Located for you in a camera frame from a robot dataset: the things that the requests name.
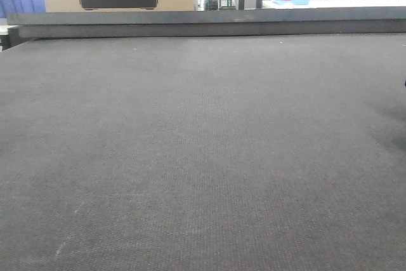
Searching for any dark grey conveyor belt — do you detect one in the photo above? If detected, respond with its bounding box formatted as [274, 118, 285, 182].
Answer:
[1, 34, 405, 270]

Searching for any flat blue tray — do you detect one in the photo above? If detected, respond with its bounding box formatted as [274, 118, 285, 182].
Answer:
[272, 0, 310, 6]

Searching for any white background table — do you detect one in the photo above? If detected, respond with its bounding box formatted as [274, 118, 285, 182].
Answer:
[263, 0, 405, 9]

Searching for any dark grey conveyor end rail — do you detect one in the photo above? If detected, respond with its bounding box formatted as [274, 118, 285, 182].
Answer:
[7, 6, 405, 39]

